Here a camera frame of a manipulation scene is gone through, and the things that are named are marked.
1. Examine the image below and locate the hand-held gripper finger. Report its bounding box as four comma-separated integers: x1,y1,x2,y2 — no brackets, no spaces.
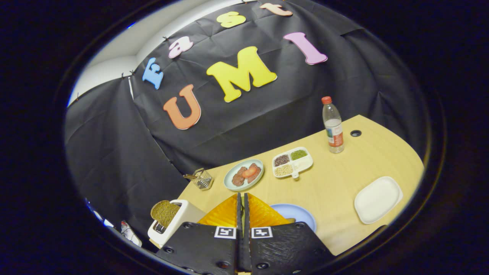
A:
243,192,337,275
156,192,245,275

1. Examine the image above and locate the brown meat patty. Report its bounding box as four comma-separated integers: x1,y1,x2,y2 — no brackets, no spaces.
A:
232,167,249,187

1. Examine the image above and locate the pale green plate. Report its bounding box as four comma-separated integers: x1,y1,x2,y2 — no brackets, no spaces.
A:
223,159,264,191

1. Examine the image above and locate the red tomato slice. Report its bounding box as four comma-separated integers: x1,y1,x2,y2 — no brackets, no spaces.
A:
242,163,262,184

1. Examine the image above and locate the white toaster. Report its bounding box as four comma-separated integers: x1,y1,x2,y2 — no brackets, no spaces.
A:
147,199,207,248

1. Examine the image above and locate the blue plate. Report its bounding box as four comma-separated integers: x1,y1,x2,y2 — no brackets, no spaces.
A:
270,204,317,233

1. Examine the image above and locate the white divided seasoning tray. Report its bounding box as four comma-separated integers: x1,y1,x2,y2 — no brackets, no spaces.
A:
272,147,314,179

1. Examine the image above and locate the white and red object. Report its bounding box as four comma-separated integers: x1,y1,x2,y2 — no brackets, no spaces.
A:
121,220,142,247

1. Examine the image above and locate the clear plastic water bottle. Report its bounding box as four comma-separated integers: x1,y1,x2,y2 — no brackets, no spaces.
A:
321,96,345,154

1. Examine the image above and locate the white square plate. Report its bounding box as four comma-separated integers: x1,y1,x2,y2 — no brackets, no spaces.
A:
354,176,403,225

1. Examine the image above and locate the small wire basket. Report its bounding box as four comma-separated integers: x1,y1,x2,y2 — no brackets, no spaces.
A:
183,168,214,191

